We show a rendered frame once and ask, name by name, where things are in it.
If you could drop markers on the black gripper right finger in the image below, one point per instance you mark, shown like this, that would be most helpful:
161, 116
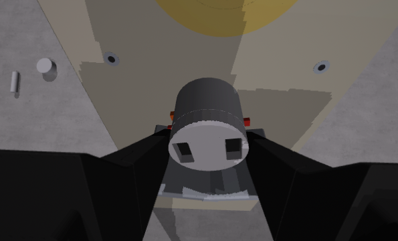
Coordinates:
306, 200

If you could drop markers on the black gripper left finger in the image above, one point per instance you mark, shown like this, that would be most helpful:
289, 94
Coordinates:
114, 194

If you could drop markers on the beige service panel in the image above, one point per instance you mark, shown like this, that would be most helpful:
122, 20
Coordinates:
291, 61

